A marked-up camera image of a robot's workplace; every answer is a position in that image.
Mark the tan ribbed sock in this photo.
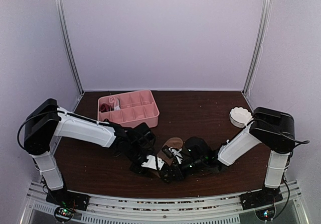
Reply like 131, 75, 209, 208
147, 137, 184, 183

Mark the pink patterned sock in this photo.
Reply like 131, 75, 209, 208
108, 96, 121, 111

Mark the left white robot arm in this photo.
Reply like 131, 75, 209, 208
18, 98, 165, 206

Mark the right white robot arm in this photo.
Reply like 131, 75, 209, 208
159, 107, 295, 205

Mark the pink divided organizer tray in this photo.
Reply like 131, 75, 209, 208
97, 90, 159, 128

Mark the dark red rolled sock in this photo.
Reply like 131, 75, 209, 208
99, 103, 112, 113

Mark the white scalloped bowl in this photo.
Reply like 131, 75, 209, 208
229, 107, 252, 128

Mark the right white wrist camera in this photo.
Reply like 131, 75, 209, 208
162, 145, 183, 164

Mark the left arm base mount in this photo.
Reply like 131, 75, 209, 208
46, 192, 90, 223

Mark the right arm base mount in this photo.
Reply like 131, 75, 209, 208
239, 187, 283, 221

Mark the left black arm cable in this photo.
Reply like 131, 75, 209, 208
17, 110, 60, 152

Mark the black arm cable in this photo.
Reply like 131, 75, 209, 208
17, 110, 60, 152
253, 118, 310, 148

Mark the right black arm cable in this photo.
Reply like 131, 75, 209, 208
253, 118, 310, 148

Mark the left aluminium frame post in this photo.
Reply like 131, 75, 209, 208
55, 0, 84, 94

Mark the aluminium frame post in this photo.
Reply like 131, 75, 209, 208
55, 0, 84, 94
242, 0, 272, 96

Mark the right aluminium frame post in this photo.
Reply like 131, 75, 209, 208
242, 0, 272, 96

